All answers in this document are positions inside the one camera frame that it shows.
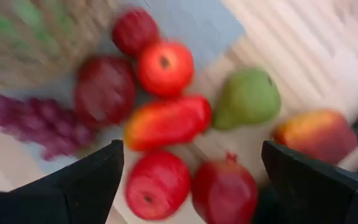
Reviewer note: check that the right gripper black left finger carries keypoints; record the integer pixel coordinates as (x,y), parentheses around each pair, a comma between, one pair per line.
(57,199)

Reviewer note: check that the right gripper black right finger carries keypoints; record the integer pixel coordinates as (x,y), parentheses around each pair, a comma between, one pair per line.
(315,196)

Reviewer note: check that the yellow red peach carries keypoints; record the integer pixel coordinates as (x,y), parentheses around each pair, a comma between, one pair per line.
(315,135)

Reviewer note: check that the purple grape bunch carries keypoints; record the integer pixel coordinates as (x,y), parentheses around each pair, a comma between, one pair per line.
(39,124)

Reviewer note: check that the red pomegranate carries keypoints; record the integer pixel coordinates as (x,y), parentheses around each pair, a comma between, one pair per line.
(225,191)

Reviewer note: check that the dark red apple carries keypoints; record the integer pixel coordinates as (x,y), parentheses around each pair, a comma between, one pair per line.
(134,31)
(104,90)

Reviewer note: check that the green pear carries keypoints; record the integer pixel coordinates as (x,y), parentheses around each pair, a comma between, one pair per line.
(247,98)

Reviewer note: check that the red orange mango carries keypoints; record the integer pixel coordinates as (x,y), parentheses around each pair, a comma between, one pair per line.
(168,123)

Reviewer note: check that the grey woven placemat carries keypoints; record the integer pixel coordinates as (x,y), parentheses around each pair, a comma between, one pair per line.
(197,25)

